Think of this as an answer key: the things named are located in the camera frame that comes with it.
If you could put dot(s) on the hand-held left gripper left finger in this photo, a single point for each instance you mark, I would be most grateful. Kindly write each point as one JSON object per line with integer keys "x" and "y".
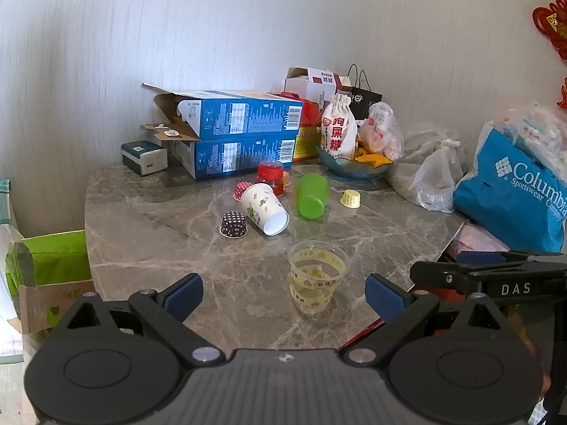
{"x": 184, "y": 295}

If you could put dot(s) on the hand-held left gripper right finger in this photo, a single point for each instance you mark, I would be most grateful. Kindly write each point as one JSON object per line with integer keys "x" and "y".
{"x": 384, "y": 297}

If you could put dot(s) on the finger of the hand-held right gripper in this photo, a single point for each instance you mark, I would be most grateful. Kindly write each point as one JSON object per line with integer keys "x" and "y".
{"x": 436, "y": 275}
{"x": 480, "y": 256}

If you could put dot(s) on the white paper cup green print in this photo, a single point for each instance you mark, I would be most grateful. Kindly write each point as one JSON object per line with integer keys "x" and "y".
{"x": 264, "y": 208}

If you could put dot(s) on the green plastic cup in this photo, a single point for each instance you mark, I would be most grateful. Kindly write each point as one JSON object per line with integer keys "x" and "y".
{"x": 312, "y": 195}

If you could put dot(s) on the clear plastic cup yellow print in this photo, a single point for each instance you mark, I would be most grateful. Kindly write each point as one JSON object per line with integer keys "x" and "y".
{"x": 316, "y": 276}

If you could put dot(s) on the dark polka dot paper cup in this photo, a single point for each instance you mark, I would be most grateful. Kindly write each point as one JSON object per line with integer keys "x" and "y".
{"x": 232, "y": 225}

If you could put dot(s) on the yellow paper baking cup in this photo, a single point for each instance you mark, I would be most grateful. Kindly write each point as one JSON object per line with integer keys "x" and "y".
{"x": 350, "y": 198}

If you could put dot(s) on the red polka dot paper cup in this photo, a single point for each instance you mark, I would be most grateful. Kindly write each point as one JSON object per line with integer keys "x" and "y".
{"x": 241, "y": 189}

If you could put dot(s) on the pink cloth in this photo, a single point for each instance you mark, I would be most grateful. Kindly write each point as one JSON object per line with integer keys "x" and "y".
{"x": 478, "y": 241}

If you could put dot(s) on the blue shopping bag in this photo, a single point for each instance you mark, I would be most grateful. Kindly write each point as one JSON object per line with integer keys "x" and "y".
{"x": 509, "y": 199}

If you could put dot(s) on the white plastic bag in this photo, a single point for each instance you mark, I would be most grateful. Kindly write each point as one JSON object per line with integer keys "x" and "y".
{"x": 436, "y": 175}

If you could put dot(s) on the translucent grey plastic bag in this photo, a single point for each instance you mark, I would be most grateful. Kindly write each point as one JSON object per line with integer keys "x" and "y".
{"x": 418, "y": 141}

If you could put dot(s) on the brown cardboard box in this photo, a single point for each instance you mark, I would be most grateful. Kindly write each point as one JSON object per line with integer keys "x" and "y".
{"x": 53, "y": 307}

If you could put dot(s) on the orange snack packet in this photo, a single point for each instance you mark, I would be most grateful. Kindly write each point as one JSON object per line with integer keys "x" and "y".
{"x": 372, "y": 158}

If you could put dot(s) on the blue green bowl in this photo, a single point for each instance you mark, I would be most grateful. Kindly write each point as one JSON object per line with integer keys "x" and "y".
{"x": 352, "y": 167}

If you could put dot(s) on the green carton box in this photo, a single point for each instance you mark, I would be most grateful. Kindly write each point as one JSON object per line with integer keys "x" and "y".
{"x": 48, "y": 263}

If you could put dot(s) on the clear bag of packets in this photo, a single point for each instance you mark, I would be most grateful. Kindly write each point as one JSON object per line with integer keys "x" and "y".
{"x": 534, "y": 126}

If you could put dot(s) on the small white green box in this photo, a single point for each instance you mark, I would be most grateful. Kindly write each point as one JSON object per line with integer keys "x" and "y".
{"x": 144, "y": 156}

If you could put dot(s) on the red lidded plastic jar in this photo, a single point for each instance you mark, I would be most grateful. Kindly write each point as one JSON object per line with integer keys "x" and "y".
{"x": 271, "y": 178}

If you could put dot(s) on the blue carton box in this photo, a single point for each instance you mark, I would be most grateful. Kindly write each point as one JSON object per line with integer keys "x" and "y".
{"x": 234, "y": 156}

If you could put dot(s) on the clear snack plastic bag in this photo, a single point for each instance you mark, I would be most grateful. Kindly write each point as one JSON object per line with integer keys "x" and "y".
{"x": 382, "y": 130}

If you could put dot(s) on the white cloth pouch red print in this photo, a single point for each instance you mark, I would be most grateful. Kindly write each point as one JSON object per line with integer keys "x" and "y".
{"x": 339, "y": 127}

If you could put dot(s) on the red yellow box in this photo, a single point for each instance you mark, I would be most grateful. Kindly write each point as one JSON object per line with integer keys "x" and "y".
{"x": 306, "y": 135}

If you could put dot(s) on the blue carton box open flap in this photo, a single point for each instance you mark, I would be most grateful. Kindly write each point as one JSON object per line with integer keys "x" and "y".
{"x": 239, "y": 116}

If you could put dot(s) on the black paper bag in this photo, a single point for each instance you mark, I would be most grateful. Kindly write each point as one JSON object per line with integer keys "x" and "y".
{"x": 365, "y": 95}

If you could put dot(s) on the white red open carton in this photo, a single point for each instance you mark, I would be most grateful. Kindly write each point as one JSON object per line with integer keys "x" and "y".
{"x": 312, "y": 83}

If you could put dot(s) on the red wall ornament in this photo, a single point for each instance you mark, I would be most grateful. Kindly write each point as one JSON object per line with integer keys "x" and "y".
{"x": 553, "y": 26}

